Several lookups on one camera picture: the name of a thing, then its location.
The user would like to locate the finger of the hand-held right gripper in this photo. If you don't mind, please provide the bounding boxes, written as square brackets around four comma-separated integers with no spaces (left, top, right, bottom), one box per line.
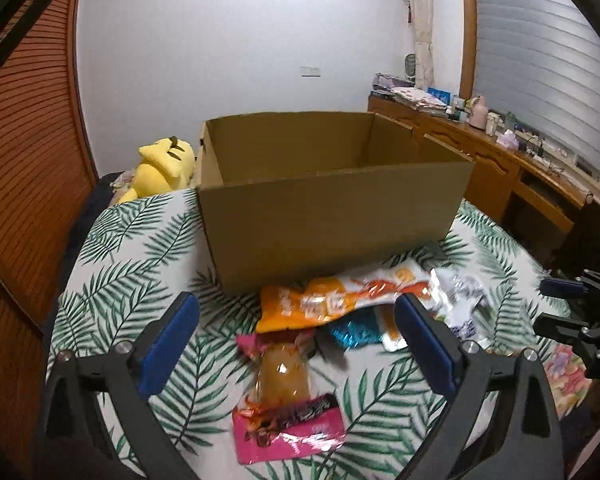
[533,310,600,382]
[540,269,600,307]

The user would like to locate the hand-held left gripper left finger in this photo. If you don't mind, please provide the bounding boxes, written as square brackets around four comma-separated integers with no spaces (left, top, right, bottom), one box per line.
[35,291,201,480]

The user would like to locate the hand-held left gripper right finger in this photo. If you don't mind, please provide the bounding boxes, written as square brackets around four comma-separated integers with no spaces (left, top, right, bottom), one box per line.
[394,292,566,480]

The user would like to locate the teal foil snack packet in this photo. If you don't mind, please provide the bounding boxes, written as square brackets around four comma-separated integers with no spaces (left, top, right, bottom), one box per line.
[327,310,386,350]

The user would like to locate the clear packet of orange jelly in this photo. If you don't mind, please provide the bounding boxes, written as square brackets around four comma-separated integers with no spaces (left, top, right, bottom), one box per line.
[236,332,317,411]

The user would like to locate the pink and black snack packet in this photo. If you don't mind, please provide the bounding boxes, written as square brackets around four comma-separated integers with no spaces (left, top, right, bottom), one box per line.
[231,392,348,466]

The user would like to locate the brown cardboard box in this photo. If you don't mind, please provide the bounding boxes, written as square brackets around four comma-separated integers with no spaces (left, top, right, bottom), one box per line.
[195,111,476,297]

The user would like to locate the pink floral cloth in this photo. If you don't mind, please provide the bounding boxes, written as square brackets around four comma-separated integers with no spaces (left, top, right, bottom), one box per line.
[542,345,593,417]

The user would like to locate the leaf print blanket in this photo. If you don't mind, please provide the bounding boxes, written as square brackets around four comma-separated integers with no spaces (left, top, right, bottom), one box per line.
[50,190,596,480]

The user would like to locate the wooden desk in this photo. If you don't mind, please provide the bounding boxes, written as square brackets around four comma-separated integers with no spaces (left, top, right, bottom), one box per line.
[367,96,600,261]

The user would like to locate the dark blue bedding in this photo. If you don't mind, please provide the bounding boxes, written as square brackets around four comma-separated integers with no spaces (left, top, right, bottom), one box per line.
[42,172,131,331]

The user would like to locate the yellow plush toy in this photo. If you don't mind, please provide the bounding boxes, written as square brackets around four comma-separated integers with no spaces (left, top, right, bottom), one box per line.
[115,136,197,205]

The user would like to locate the pink kettle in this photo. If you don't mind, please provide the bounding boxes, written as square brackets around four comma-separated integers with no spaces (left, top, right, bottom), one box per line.
[469,95,490,130]

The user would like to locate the slatted wooden wardrobe door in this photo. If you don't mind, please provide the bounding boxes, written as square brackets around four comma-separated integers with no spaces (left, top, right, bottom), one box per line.
[0,0,101,480]

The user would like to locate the grey window blinds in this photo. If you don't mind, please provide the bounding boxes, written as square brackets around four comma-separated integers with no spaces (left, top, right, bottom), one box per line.
[472,0,600,186]

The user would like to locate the pile of folded cloths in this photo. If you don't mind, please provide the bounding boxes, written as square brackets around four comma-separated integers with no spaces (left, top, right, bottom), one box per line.
[372,72,451,111]

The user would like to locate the beige curtain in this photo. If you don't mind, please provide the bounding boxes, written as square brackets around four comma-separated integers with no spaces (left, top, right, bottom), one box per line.
[405,0,436,91]

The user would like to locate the power strip with cables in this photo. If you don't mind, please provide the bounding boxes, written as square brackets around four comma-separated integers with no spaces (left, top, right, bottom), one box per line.
[522,137,581,172]

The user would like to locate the wooden window frame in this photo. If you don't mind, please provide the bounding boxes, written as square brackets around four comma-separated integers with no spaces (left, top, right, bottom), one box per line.
[459,0,477,106]

